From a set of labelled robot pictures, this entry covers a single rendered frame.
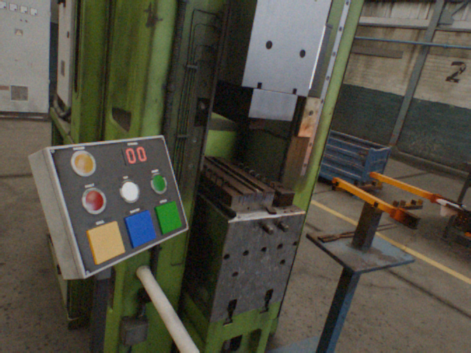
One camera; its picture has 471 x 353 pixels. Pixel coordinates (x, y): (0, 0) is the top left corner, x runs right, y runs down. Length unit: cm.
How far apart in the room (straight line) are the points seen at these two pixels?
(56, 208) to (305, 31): 93
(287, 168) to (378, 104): 795
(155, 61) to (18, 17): 511
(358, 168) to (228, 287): 377
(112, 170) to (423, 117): 844
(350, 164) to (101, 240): 439
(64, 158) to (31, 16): 547
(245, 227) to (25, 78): 534
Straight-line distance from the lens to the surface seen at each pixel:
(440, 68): 901
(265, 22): 116
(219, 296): 138
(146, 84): 114
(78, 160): 82
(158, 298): 126
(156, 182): 94
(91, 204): 81
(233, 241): 126
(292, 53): 124
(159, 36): 114
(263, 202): 134
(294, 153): 156
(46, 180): 82
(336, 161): 506
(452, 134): 879
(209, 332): 149
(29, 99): 632
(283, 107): 125
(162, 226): 93
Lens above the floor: 143
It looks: 18 degrees down
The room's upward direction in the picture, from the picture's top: 11 degrees clockwise
